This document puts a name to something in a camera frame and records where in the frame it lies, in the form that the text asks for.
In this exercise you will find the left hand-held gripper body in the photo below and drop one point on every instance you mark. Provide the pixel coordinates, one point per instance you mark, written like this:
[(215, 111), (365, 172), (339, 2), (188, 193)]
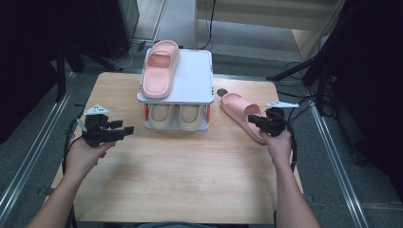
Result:
[(95, 129)]

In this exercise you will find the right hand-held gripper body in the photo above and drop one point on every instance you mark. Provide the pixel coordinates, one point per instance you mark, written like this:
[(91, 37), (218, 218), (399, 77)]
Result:
[(275, 123)]

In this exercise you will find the pink slipper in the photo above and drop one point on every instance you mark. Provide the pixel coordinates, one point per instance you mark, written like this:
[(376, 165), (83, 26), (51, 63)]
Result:
[(160, 69), (237, 109)]

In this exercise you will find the beige clog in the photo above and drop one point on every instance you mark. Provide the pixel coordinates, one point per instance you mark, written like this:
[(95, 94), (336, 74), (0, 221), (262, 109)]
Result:
[(189, 116), (161, 115)]

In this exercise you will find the white shoe rack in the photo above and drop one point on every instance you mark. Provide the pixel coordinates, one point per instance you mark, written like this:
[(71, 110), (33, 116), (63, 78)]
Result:
[(193, 79)]

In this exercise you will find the person's right hand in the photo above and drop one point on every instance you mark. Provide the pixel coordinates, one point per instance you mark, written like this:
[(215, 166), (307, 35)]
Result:
[(278, 147)]

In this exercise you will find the person's left hand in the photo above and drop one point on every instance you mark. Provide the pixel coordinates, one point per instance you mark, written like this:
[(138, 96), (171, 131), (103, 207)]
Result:
[(84, 158)]

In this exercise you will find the black metal stand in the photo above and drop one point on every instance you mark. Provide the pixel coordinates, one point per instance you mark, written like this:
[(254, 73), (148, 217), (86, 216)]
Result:
[(60, 72), (316, 72)]

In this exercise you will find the grey tape strip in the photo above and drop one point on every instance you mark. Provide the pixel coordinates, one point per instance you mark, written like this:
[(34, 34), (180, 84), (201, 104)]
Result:
[(44, 191), (310, 199)]

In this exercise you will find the light wooden furniture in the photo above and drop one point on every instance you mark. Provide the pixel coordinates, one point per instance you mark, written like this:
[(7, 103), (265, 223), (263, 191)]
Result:
[(269, 14)]

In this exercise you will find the dark cabinet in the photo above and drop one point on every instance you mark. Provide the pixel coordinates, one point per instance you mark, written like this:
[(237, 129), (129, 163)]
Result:
[(123, 22)]

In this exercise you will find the metal floor rail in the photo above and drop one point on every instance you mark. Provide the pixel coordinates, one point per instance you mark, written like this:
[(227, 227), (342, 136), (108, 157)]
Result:
[(34, 145), (339, 164)]

